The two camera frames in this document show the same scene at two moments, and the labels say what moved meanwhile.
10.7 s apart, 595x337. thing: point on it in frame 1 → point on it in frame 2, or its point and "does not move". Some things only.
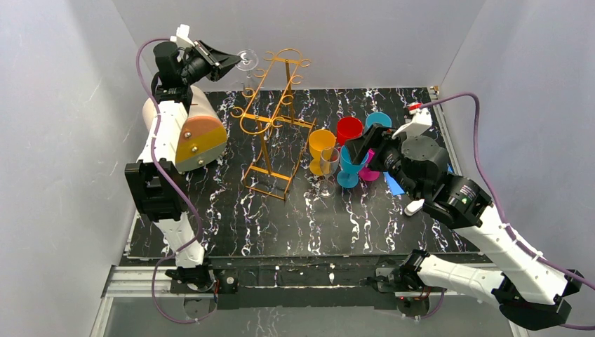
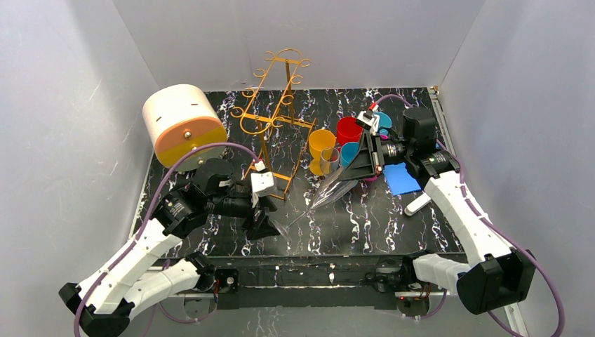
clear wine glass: [248, 62] → [340, 182]
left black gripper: [208, 58] → [259, 206]
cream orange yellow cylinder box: [203, 138] does not move
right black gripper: [375, 146] → [375, 155]
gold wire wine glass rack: [268, 111] does not move
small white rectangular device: [413, 206] does not move
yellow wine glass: [318, 140] does not move
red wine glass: [349, 128] does not move
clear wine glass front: [329, 161] does not move
